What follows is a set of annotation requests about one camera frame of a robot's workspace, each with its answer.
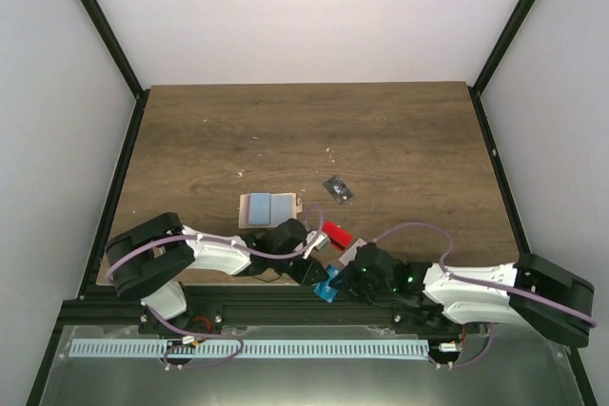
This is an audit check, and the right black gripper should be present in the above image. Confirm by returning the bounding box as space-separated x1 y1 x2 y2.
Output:
330 260 396 305

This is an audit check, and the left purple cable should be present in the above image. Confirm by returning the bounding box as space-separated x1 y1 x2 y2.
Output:
104 205 327 372

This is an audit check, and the black frame post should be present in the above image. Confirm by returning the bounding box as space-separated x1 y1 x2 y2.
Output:
470 0 565 93
51 0 146 98

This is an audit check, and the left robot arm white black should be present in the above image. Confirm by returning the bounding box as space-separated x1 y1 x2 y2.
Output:
106 212 329 334

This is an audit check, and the left black frame post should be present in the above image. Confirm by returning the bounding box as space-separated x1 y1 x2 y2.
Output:
51 0 146 98

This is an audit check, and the beige leather card holder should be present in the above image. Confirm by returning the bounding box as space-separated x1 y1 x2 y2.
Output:
238 192 303 229

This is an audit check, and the black aluminium front rail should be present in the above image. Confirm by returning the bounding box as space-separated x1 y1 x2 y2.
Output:
58 283 461 336

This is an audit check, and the right black frame post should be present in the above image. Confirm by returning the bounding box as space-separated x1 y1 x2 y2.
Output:
470 0 565 93

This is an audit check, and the blue white card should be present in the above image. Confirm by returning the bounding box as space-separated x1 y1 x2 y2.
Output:
313 265 341 303

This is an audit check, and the black VIP card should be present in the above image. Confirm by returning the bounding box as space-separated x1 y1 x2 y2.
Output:
323 175 354 204

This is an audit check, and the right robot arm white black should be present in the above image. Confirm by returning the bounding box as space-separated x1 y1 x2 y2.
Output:
330 242 596 348

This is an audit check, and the white card pink pattern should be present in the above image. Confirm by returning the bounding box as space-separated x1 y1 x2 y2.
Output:
339 239 366 266

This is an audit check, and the light blue slotted cable duct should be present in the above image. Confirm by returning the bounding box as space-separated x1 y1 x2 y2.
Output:
69 338 429 360

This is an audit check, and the red card black stripe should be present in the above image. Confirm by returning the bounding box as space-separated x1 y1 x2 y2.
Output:
323 221 354 252

